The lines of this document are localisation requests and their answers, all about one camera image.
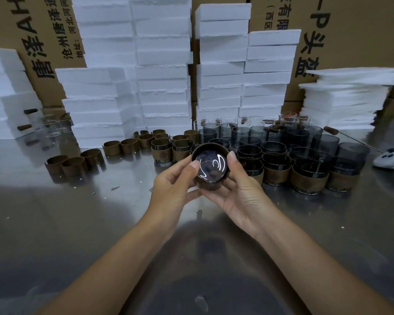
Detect stack of white foam blocks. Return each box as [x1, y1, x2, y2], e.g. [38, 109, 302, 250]
[0, 47, 43, 140]

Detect cluster of transparent plastic cups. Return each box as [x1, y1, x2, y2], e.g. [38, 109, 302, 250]
[193, 113, 371, 171]

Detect large printed cardboard box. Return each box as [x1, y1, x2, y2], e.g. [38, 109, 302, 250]
[249, 0, 394, 102]

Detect tall stack white foam blocks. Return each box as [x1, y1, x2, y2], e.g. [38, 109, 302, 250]
[55, 0, 193, 149]

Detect stepped stack white foam blocks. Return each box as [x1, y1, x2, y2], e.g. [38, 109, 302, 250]
[194, 3, 302, 119]

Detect brown-handled metal rod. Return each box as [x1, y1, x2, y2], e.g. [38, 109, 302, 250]
[324, 126, 385, 154]

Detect person's left hand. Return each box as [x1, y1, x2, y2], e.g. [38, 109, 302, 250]
[148, 155, 204, 237]

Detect stack of thin foam sheets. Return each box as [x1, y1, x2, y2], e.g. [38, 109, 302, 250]
[299, 67, 394, 130]

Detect group of brown sleeve rings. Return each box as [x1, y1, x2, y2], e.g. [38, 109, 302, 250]
[45, 129, 200, 178]

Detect bunch of clear plastic cups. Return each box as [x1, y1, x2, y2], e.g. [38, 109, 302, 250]
[36, 114, 74, 138]

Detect person's right forearm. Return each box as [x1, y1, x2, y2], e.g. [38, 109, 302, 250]
[256, 213, 394, 315]

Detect person's left forearm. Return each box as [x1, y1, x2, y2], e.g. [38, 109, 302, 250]
[39, 216, 181, 315]

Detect person's right hand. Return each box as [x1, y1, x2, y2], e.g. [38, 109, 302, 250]
[198, 150, 283, 240]

